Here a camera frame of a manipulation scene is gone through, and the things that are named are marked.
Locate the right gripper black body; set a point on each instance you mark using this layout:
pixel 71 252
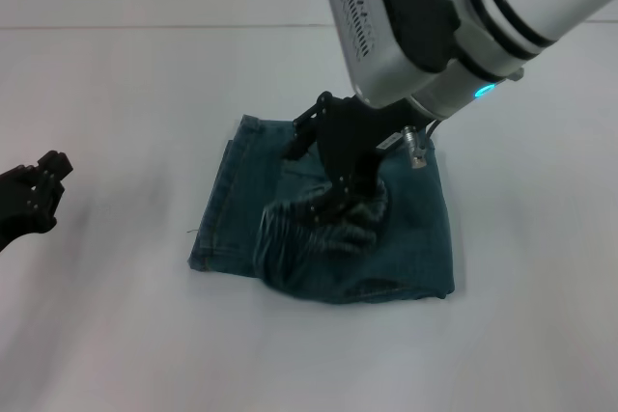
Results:
pixel 352 137

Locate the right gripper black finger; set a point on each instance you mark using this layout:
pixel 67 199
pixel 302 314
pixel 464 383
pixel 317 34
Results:
pixel 338 204
pixel 304 132

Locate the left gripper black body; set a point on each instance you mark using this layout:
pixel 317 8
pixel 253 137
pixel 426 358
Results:
pixel 14 209

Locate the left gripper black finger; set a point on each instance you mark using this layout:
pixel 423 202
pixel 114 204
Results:
pixel 55 165
pixel 48 195

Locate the blue denim shorts with print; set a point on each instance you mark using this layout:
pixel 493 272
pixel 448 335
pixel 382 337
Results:
pixel 410 238

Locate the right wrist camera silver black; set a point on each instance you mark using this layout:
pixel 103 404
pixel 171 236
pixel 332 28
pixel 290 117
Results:
pixel 376 45

